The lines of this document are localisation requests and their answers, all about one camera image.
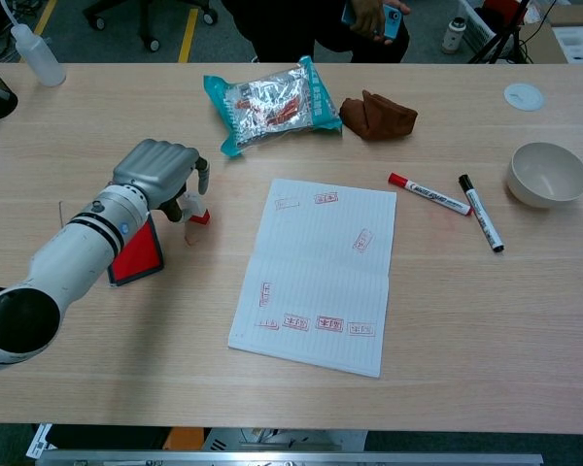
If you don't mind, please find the white plastic crate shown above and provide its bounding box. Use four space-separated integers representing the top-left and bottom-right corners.
459 0 501 48

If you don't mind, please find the aluminium rail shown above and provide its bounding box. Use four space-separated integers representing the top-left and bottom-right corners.
34 450 544 466

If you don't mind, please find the black whiteboard marker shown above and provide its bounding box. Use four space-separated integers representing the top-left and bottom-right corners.
457 174 506 254

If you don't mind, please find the brown crumpled cloth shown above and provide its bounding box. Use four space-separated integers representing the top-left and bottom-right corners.
338 89 419 143

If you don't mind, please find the small red white stamp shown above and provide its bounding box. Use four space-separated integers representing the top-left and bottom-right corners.
182 190 211 227

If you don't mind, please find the orange box under table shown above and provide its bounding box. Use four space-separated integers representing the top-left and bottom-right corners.
163 426 206 451

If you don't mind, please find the beige bowl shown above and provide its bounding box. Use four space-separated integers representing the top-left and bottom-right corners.
505 141 583 210

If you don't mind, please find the teal smartphone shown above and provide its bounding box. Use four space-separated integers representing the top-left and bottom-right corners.
340 3 403 43

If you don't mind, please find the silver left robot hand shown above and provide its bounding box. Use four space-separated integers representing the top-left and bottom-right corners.
112 139 213 224

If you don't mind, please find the cardboard box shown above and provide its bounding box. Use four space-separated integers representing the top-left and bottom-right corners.
519 4 583 65

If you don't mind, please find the red ink pad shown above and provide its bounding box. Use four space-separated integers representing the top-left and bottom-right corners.
107 213 165 287

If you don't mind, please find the person in black clothes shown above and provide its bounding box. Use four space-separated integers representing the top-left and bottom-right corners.
221 0 412 64

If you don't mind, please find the teal silver snack packet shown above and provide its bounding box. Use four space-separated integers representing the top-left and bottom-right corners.
203 54 344 159

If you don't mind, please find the white lined paper sheet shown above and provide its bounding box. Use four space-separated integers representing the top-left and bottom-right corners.
227 178 398 380

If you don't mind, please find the black tripod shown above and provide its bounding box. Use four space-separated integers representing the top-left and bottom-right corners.
467 0 558 65

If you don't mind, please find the clear plastic squeeze bottle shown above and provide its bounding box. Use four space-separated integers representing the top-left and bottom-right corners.
0 0 67 88

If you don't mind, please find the red whiteboard marker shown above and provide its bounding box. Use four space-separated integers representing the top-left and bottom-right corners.
387 172 474 217

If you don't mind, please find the white printed paper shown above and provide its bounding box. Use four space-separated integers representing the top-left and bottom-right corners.
25 423 54 460

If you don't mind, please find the white device under table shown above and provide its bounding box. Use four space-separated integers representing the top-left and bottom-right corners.
202 427 368 452

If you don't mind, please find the white round cable cover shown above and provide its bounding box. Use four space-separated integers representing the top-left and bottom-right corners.
503 82 545 113

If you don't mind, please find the white thermos bottle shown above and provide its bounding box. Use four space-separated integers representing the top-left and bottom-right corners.
440 17 466 54

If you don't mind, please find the black office chair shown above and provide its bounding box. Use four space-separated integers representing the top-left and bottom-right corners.
82 0 220 53

